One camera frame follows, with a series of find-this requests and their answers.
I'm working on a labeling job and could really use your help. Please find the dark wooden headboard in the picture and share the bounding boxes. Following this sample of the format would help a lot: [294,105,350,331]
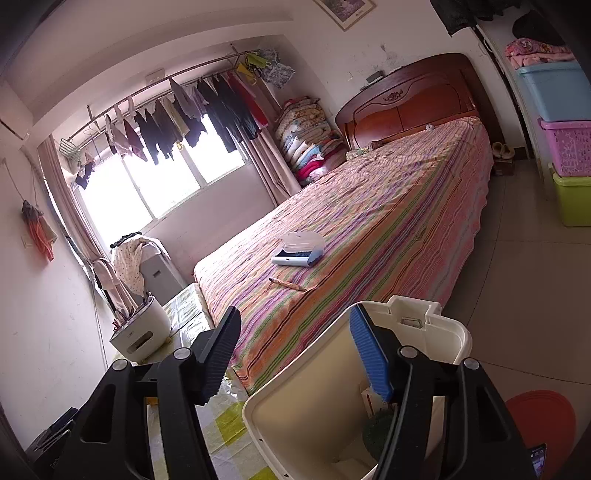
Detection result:
[335,53,505,149]

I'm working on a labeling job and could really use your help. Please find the pink folded blanket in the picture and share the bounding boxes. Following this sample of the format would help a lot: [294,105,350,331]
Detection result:
[505,38,575,69]

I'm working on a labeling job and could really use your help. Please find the white air cooler unit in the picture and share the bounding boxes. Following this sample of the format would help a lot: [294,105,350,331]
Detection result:
[139,238,187,306]

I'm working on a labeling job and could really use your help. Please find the orange cloth hanging on wall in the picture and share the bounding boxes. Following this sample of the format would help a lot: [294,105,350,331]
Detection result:
[21,200,57,262]

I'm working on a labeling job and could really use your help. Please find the checkered plastic tablecloth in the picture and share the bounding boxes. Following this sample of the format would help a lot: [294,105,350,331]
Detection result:
[142,283,276,479]

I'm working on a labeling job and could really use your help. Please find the smartphone screen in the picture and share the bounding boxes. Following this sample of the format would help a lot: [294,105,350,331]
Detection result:
[530,443,547,479]

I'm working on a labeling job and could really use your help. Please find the slippers on floor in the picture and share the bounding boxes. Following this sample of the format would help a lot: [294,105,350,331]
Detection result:
[492,142,515,161]

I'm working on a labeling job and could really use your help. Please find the bed with striped sheet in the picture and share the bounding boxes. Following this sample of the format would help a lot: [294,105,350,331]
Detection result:
[193,116,493,393]

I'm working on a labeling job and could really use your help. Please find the hanging clothes on rod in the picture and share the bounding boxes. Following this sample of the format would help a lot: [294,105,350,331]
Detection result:
[73,48,297,190]

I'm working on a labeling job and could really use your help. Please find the floral cloth on cooler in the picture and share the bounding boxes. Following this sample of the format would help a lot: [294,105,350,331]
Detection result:
[113,237,148,296]

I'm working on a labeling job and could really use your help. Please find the pink curtain right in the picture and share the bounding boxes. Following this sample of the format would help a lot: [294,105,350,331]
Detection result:
[240,128,301,206]

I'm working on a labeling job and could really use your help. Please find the red plastic stool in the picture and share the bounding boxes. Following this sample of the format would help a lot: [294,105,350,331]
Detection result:
[506,390,576,479]

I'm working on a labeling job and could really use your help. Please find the green plastic storage box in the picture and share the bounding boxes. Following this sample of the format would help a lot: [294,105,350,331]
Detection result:
[549,164,591,227]

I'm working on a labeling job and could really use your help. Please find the pink curtain left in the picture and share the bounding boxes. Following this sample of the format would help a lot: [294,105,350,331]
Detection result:
[37,136,138,319]

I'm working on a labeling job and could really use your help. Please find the pink curtain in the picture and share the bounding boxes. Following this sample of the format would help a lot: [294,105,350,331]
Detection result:
[240,128,301,206]
[37,136,138,319]

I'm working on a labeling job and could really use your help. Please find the yellow pencil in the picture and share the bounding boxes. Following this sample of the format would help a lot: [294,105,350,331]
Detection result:
[269,277,308,292]

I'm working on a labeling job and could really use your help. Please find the cream plastic trash bin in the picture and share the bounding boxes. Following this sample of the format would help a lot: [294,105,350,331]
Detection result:
[242,296,473,479]

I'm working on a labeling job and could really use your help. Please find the purple plastic basket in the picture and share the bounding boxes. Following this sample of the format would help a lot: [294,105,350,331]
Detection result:
[538,118,591,177]

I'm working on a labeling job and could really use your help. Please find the stack of folded quilts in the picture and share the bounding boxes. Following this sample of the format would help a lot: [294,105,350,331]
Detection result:
[274,96,348,187]

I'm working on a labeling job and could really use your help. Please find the framed wall picture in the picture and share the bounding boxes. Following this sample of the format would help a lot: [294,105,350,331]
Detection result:
[315,0,377,31]

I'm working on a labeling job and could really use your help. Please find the white desktop organizer box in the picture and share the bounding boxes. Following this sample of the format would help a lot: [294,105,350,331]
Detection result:
[110,296,171,363]

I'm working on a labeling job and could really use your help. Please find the blue plastic storage box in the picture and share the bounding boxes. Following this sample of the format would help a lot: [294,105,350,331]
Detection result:
[517,61,591,122]

